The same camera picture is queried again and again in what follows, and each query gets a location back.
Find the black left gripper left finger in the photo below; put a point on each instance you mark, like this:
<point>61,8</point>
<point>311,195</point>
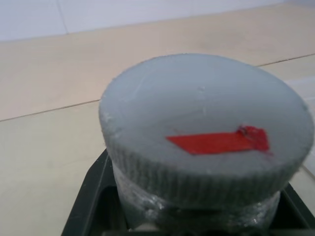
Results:
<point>96,196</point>

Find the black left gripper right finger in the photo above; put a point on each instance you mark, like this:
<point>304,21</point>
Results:
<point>295,211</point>

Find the clear plastic jar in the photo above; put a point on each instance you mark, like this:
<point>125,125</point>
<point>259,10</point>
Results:
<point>197,218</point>

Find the grey ribbed jar lid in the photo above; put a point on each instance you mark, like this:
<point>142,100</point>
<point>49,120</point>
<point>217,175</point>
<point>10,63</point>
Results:
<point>197,103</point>

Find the red tape strip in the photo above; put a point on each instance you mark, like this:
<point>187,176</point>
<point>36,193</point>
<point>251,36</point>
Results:
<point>211,143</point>

